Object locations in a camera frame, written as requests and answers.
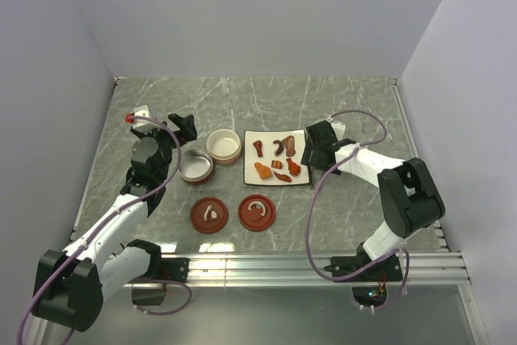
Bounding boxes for orange fried nugget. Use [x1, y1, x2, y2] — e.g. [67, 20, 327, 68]
[254, 162, 272, 180]

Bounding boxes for brown chicken wing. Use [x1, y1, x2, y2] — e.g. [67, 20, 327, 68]
[274, 172, 292, 183]

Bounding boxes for pork belly cube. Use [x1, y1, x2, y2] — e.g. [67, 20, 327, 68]
[271, 160, 282, 169]

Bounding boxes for white pink bowl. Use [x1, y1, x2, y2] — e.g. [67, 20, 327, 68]
[206, 129, 242, 165]

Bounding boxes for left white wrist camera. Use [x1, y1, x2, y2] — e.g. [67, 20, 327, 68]
[124, 105, 153, 133]

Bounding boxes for red lid right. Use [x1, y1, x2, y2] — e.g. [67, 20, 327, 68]
[237, 194, 275, 232]

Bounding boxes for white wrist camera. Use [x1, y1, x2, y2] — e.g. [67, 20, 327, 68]
[124, 105, 153, 133]
[327, 118, 346, 141]

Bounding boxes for steel bowl red base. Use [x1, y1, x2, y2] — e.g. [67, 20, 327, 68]
[179, 148, 214, 185]

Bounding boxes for white rectangular plate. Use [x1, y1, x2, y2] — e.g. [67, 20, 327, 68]
[243, 129, 310, 187]

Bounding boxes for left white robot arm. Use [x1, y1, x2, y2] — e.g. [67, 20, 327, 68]
[28, 112, 197, 332]

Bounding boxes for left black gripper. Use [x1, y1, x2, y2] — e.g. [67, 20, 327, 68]
[131, 113, 196, 182]

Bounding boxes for metal tongs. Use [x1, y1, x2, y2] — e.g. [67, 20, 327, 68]
[309, 168, 315, 188]

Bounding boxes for red bone-shaped meat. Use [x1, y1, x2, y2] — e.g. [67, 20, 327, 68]
[253, 140, 263, 158]

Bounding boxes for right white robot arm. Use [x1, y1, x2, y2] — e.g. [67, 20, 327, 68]
[301, 120, 445, 280]

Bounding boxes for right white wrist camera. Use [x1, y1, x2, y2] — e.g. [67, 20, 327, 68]
[327, 118, 346, 141]

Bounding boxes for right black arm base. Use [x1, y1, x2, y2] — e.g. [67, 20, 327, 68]
[324, 243, 410, 313]

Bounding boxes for red lid left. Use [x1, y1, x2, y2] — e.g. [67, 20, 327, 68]
[190, 197, 229, 234]

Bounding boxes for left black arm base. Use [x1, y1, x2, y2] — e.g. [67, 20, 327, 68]
[126, 239, 193, 316]

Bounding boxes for red lid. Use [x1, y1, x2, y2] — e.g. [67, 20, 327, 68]
[237, 194, 275, 232]
[190, 197, 229, 234]

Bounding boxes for red chicken drumstick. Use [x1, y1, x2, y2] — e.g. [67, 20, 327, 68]
[286, 158, 301, 176]

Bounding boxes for aluminium front rail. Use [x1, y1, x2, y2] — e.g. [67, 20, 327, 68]
[120, 251, 472, 288]

